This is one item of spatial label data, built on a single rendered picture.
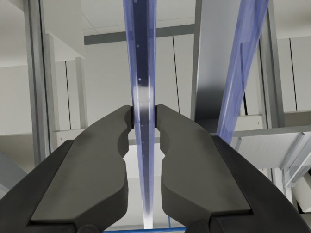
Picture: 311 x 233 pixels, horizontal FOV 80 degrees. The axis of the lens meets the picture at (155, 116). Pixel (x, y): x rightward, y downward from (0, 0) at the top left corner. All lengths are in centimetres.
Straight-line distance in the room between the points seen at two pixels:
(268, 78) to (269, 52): 7
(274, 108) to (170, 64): 158
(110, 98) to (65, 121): 56
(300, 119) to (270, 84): 24
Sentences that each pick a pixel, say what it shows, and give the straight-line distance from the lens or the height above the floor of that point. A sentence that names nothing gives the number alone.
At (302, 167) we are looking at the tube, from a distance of 31.
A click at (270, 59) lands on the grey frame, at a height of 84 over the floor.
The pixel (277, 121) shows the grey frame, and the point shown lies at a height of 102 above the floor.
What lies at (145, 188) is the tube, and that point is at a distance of 21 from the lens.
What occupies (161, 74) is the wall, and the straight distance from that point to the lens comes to 206.
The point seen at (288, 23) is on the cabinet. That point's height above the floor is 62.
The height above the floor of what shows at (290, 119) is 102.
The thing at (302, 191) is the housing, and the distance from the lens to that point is 68.
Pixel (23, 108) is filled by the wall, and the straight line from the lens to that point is 256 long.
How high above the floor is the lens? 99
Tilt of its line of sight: 1 degrees down
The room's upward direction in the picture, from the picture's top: 175 degrees clockwise
